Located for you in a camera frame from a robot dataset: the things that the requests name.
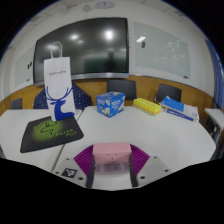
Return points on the white side table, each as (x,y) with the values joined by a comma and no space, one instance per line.
(216,116)

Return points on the large glass whiteboard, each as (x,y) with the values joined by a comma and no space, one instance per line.
(161,50)

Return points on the black whiteboard eraser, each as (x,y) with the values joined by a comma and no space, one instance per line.
(143,44)

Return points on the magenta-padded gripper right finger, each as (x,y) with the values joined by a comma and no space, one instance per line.
(140,159)

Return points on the black and green mouse pad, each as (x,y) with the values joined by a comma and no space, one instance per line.
(50,133)

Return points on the small glass whiteboard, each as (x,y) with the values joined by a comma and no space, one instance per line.
(24,68)

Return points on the blue and white carton box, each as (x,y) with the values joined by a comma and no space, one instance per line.
(110,104)

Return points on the white paper bag blue deer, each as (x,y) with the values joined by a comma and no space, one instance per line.
(58,80)

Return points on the black office chair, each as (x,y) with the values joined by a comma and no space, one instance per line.
(121,89)
(169,92)

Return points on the blue and white paper package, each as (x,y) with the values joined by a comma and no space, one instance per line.
(178,106)

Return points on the blue dotted chair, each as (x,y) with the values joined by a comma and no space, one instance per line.
(81,98)

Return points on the grey chair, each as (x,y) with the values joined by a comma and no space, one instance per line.
(16,103)

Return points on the large black wall screen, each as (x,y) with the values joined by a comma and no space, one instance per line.
(81,46)

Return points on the white power strip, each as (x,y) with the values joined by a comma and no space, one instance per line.
(111,175)

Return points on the pink charger block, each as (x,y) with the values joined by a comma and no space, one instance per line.
(111,151)

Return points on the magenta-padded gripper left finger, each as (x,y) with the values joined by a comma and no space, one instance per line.
(83,160)

